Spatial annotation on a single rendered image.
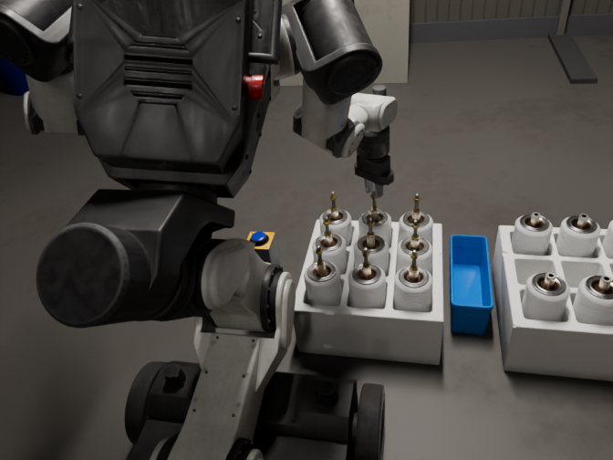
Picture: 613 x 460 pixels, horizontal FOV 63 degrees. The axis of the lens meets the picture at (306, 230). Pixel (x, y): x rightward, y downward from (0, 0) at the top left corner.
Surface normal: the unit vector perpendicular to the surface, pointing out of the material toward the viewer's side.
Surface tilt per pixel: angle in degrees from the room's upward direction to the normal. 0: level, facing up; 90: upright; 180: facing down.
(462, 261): 88
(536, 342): 90
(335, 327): 90
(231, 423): 9
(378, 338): 90
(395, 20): 80
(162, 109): 62
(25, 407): 0
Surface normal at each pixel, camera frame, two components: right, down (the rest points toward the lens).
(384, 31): -0.21, 0.48
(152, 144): 0.04, 0.18
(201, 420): -0.13, -0.69
